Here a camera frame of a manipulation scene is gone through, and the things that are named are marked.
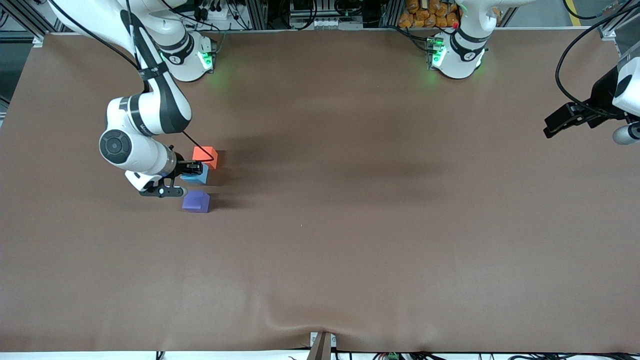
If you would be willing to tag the aluminium frame post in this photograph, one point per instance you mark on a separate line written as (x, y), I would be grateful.
(392, 12)
(257, 15)

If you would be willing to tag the orange snack bags pile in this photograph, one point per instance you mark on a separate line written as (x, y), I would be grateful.
(415, 15)

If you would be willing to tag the aluminium frame corner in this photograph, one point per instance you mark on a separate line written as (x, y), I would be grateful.
(607, 32)

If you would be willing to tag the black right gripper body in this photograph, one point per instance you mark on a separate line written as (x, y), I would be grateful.
(181, 167)

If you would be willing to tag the green terminal connector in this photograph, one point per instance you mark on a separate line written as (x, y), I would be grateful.
(393, 356)

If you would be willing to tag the brown table cover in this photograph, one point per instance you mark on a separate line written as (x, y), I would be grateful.
(350, 250)

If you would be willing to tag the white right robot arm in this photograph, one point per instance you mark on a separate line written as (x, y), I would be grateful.
(120, 107)

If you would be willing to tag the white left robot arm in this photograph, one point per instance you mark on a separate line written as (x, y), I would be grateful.
(462, 55)

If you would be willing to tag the aluminium frame strut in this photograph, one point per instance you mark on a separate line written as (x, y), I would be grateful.
(22, 12)

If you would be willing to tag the light blue foam block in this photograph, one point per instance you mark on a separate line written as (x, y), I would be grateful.
(201, 179)

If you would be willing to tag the white power strip black plugs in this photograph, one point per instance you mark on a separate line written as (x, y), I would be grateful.
(220, 14)

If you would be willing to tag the purple foam block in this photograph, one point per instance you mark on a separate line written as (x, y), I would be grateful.
(195, 201)

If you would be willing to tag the orange foam block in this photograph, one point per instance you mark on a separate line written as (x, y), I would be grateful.
(205, 152)

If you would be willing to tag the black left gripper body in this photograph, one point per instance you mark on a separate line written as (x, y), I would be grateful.
(598, 96)

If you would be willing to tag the small white power strip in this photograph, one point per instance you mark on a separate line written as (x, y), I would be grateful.
(330, 23)

